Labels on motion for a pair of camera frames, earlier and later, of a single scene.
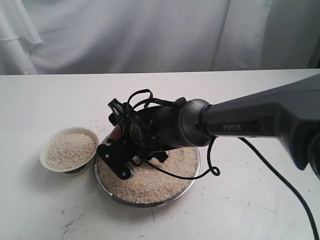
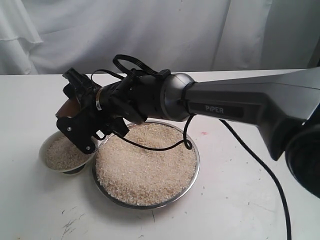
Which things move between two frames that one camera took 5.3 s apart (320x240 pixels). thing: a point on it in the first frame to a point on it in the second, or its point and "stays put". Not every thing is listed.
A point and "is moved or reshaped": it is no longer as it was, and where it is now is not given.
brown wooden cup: (115, 133) is moved or reshaped
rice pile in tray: (148, 184) stays put
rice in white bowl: (70, 151) stays put
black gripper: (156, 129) to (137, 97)
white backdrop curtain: (42, 37) stays put
